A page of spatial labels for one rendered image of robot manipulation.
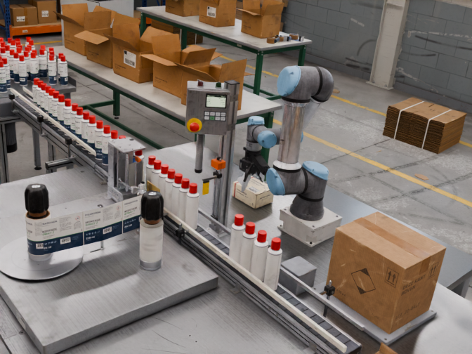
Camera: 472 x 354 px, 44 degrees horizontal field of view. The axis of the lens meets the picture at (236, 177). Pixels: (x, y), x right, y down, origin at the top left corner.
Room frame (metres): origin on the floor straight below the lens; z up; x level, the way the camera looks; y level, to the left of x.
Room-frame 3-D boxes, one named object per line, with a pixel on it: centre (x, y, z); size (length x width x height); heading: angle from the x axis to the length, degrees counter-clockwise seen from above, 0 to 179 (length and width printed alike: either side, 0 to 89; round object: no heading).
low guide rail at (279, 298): (1.85, -0.03, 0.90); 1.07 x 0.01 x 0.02; 41
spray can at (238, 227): (1.91, -0.03, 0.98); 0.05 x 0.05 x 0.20
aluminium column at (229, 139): (2.22, 0.05, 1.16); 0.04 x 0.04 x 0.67; 41
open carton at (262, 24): (6.56, -0.09, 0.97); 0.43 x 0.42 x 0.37; 132
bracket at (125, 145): (2.34, 0.48, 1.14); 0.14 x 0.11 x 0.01; 41
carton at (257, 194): (2.54, -0.09, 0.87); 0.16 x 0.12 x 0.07; 45
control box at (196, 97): (2.23, 0.14, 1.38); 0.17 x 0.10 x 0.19; 96
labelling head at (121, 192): (2.35, 0.48, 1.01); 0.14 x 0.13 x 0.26; 41
